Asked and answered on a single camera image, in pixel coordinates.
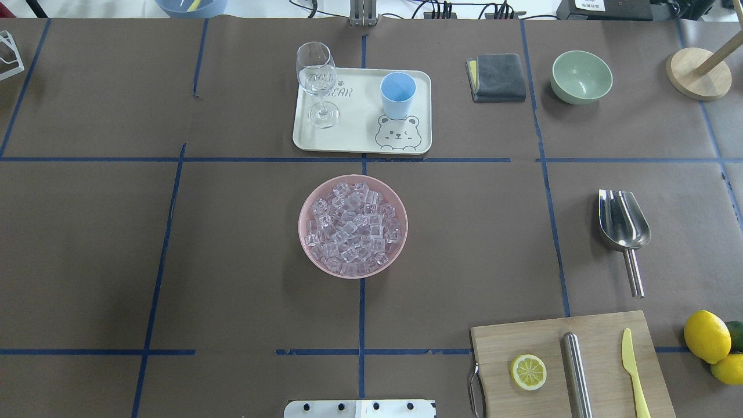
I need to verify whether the stainless steel ice scoop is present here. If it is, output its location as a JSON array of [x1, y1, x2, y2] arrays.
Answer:
[[598, 189, 652, 298]]

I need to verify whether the pile of clear ice cubes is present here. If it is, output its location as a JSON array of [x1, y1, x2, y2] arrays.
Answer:
[[305, 182, 403, 276]]

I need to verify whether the light blue plastic cup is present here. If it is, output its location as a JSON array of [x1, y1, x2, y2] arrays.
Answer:
[[380, 71, 417, 120]]

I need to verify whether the pink bowl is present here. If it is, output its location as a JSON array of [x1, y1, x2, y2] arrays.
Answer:
[[298, 174, 409, 280]]

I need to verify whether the cream bear serving tray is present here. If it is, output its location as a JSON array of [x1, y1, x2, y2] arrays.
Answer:
[[293, 68, 432, 156]]

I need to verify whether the clear wine glass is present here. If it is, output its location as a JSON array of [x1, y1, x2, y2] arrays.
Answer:
[[295, 41, 340, 129]]

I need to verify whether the yellow sponge under cloth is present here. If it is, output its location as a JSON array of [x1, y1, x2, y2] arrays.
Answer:
[[466, 59, 478, 97]]

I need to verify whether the grey folded cloth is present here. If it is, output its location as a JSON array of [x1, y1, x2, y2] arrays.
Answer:
[[472, 53, 526, 103]]

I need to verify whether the wooden cutting board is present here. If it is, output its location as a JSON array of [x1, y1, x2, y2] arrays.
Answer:
[[470, 311, 676, 417]]

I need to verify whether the lemon half slice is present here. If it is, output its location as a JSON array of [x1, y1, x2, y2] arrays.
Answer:
[[510, 354, 547, 391]]

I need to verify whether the green bowl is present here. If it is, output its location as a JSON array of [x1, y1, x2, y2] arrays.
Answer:
[[550, 51, 614, 105]]

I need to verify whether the steel cylinder rod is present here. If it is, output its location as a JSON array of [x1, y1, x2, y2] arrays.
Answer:
[[561, 331, 594, 417]]

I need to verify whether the black box device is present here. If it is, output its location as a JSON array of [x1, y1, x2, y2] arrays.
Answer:
[[556, 0, 697, 21]]

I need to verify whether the blue bowl at edge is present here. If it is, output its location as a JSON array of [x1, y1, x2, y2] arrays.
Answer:
[[156, 1, 228, 19]]

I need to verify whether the yellow plastic knife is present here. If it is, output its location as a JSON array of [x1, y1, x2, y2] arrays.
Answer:
[[621, 328, 651, 418]]

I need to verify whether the wooden round stand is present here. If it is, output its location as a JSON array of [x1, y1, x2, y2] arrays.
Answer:
[[665, 31, 742, 101]]

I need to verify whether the whole yellow lemon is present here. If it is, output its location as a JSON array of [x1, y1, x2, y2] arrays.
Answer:
[[684, 310, 731, 365]]

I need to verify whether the green lime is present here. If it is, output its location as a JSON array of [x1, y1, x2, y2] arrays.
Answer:
[[725, 320, 743, 354]]

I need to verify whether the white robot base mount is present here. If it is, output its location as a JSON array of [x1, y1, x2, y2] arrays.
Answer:
[[283, 399, 437, 417]]

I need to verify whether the white wire rack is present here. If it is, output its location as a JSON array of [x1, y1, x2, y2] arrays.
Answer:
[[1, 31, 26, 80]]

